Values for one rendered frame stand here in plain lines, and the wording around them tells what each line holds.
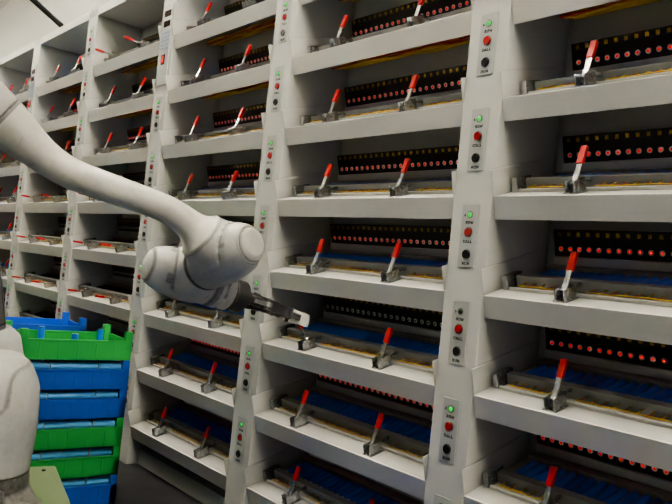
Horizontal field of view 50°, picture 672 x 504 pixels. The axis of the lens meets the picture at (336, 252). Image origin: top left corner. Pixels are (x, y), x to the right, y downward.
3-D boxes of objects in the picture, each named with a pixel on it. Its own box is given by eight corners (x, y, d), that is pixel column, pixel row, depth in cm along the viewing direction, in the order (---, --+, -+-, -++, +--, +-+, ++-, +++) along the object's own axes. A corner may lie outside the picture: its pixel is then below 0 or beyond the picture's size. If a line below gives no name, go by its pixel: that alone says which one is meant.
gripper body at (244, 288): (213, 306, 167) (245, 317, 173) (233, 310, 160) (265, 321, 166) (223, 275, 168) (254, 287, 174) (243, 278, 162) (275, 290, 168)
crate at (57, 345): (18, 359, 187) (21, 328, 188) (0, 348, 204) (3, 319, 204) (130, 360, 205) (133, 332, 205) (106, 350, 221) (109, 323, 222)
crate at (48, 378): (14, 390, 187) (18, 359, 187) (-3, 376, 203) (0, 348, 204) (127, 389, 205) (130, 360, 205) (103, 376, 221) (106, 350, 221)
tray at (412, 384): (437, 407, 145) (433, 361, 143) (263, 359, 191) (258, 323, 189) (499, 377, 157) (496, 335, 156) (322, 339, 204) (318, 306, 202)
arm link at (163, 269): (190, 313, 162) (226, 298, 153) (128, 292, 152) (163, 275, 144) (196, 269, 167) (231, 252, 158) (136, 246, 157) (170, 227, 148)
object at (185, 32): (280, 12, 201) (273, -40, 198) (175, 49, 247) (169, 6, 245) (335, 14, 213) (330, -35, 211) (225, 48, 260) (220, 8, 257)
